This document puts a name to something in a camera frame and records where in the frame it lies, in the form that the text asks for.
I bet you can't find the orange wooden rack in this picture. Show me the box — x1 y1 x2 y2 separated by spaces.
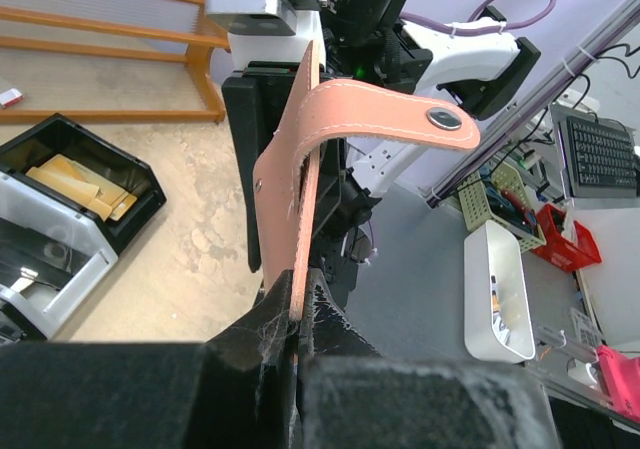
1 0 229 125

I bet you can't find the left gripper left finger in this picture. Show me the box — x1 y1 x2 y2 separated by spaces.
1 270 293 448

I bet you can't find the red basket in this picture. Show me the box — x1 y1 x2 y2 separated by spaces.
531 204 602 273

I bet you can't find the black keyboard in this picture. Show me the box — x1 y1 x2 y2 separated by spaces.
558 116 638 199

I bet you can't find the black cards pile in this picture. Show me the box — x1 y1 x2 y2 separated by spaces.
1 219 90 292

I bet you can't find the white bin with black cards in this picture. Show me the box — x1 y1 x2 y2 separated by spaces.
1 173 119 343

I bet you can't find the black bin with gold cards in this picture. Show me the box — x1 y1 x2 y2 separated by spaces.
1 113 167 254

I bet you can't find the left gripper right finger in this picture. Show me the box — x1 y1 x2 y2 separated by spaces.
299 269 555 448

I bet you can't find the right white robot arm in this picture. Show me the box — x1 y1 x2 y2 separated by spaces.
205 0 540 271

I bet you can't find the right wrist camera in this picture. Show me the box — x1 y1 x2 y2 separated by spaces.
204 0 326 71

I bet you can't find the white plastic tray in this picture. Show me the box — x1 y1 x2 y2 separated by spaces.
463 221 536 364

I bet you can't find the green basket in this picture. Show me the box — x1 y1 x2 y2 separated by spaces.
457 163 546 252

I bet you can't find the small white red box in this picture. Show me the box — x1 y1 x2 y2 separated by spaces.
0 88 24 109

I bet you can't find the gold cards pile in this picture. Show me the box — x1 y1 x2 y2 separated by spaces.
26 154 137 222

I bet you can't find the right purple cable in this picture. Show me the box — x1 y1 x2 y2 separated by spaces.
399 0 559 38

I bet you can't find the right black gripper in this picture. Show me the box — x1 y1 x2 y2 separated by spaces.
221 63 360 274

